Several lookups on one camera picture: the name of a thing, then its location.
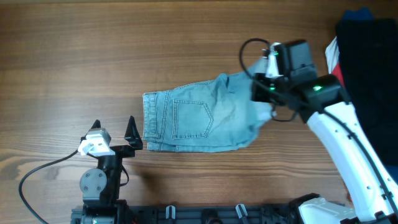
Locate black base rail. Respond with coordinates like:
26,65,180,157
70,204,291,224

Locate right grey rail clip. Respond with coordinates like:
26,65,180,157
235,203,249,224

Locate left grey rail clip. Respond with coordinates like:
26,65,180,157
165,205,176,220

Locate black left camera cable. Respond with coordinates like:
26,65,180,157
18,149,79,224

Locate light blue denim shorts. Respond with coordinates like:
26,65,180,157
143,72,272,152

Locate red garment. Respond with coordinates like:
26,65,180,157
331,62,345,87

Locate white garment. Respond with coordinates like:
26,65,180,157
325,37,340,74

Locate dark blue garment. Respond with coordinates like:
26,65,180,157
341,7,398,184

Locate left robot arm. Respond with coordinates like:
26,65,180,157
70,116,143,224

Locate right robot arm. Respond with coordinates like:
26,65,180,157
252,40,397,223

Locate grey rail clip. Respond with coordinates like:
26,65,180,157
235,203,249,224
165,205,176,220

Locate black garment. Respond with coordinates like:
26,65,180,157
335,18,398,167

